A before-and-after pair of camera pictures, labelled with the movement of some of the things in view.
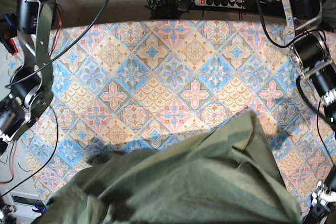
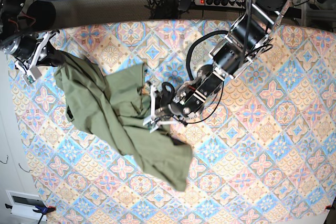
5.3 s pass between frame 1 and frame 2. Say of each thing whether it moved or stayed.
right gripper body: moved
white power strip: stayed
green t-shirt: moved
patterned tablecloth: stayed
